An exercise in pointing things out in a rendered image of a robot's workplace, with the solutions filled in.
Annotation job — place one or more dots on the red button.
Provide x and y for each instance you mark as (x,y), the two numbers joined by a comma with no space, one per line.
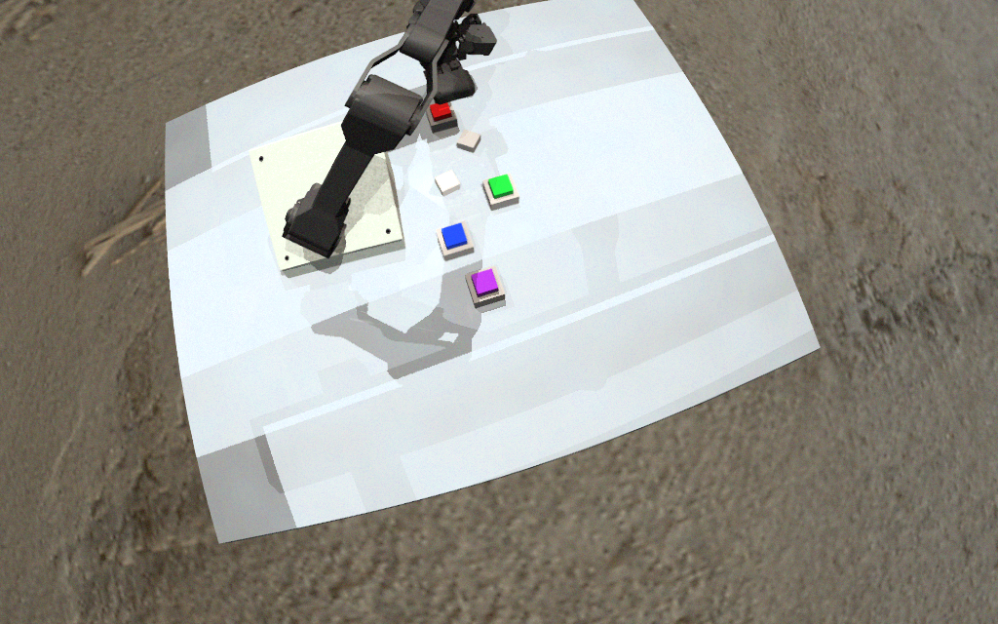
(441,117)

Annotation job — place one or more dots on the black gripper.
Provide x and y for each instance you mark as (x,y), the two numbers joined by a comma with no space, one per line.
(454,82)

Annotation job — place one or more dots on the green button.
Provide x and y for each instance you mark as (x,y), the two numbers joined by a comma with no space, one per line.
(500,191)

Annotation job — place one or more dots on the blue button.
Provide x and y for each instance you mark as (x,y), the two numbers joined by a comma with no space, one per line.
(455,241)

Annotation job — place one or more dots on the purple button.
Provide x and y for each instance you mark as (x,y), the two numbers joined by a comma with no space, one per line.
(485,286)

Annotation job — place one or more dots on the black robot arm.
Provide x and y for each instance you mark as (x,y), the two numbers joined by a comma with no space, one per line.
(381,113)

